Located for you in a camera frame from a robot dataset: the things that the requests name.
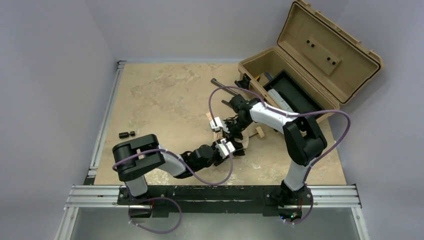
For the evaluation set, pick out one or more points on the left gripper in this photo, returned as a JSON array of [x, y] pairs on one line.
[[204, 156]]

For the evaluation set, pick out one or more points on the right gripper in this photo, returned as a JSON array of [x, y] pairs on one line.
[[228, 129]]

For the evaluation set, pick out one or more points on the beige folding umbrella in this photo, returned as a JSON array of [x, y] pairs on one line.
[[240, 145]]

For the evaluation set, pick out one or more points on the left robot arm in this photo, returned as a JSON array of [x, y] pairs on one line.
[[137, 157]]

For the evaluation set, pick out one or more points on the white plastic case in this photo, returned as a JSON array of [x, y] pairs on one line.
[[279, 100]]

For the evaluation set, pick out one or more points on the black pipe fitting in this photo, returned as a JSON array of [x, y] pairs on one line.
[[228, 90]]

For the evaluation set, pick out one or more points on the black toolbox tray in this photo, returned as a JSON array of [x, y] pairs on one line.
[[298, 99]]

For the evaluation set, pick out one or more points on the small black cylinder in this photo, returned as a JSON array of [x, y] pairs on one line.
[[123, 135]]

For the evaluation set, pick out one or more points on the tan plastic toolbox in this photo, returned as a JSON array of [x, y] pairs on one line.
[[329, 64]]

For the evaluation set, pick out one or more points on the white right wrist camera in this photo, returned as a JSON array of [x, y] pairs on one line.
[[217, 125]]

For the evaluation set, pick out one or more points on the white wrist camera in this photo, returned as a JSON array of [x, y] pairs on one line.
[[217, 125], [225, 148]]

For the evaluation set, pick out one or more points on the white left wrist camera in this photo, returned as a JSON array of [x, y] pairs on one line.
[[225, 148]]

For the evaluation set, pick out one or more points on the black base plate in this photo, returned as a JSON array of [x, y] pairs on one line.
[[162, 200]]

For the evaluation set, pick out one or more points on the aluminium frame rail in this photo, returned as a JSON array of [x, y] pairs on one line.
[[172, 100]]

